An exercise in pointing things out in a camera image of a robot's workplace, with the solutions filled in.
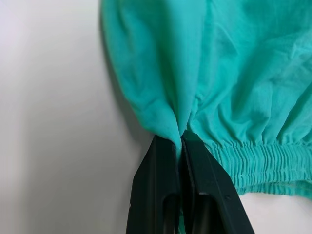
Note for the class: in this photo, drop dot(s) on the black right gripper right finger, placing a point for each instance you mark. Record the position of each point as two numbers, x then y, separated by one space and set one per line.
209 192

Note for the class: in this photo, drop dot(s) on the teal elastic-waist shorts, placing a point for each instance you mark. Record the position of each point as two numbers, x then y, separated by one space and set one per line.
219 73

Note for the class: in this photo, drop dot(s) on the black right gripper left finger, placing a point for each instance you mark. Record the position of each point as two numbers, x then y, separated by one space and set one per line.
153 185

